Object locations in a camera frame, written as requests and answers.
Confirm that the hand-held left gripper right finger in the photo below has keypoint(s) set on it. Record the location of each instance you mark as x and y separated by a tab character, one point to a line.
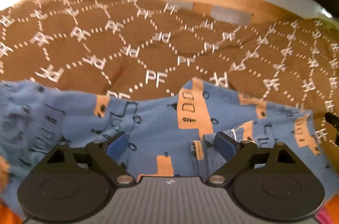
225	145

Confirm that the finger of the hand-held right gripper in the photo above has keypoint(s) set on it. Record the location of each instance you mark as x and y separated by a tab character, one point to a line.
333	123

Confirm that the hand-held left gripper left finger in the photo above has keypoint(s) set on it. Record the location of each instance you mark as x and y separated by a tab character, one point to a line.
117	146

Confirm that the blue pants with orange print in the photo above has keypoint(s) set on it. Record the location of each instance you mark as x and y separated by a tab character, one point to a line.
164	118

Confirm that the brown patterned blanket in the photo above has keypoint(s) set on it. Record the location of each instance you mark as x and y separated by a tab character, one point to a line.
132	49

